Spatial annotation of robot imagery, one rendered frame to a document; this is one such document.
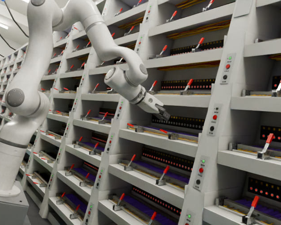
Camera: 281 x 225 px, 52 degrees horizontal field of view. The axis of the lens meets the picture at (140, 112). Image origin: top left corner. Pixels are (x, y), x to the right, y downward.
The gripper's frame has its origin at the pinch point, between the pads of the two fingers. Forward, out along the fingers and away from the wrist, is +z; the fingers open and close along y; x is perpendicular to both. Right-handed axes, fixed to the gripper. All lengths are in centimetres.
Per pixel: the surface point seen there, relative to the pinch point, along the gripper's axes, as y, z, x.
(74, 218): 64, 22, 65
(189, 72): 16.4, 13.9, -34.7
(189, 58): -3.9, -4.4, -27.9
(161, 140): -0.4, 5.2, 9.9
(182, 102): -6.6, 1.0, -8.1
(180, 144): -13.3, 5.2, 9.7
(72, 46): 178, -10, -60
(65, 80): 178, 2, -27
